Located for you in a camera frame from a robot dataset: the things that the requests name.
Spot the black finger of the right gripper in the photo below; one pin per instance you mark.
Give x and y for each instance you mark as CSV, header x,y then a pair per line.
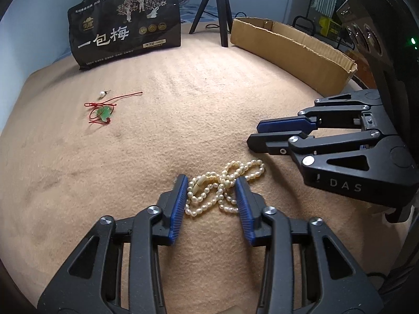
x,y
275,143

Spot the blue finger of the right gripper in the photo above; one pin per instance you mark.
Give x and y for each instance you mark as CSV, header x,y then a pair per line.
x,y
297,123

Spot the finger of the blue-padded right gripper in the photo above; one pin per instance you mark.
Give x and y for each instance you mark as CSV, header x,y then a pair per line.
x,y
307,269

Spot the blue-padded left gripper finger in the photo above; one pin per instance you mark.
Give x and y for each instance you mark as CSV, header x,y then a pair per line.
x,y
115,267

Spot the open cardboard box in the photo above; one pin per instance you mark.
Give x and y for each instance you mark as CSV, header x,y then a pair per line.
x,y
317,64

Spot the orange covered box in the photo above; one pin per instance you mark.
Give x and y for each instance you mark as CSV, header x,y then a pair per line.
x,y
364,73

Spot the black clothes rack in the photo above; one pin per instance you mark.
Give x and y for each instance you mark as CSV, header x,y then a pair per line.
x,y
309,23

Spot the yellow crate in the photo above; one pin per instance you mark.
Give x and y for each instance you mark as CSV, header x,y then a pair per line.
x,y
329,28

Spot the tan bed blanket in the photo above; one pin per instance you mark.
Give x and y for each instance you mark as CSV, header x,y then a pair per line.
x,y
200,102

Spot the small white pearl earring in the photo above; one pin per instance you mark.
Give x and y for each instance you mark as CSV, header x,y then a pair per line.
x,y
103,94

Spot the black printed snack bag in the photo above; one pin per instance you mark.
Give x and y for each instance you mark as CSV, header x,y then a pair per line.
x,y
101,31

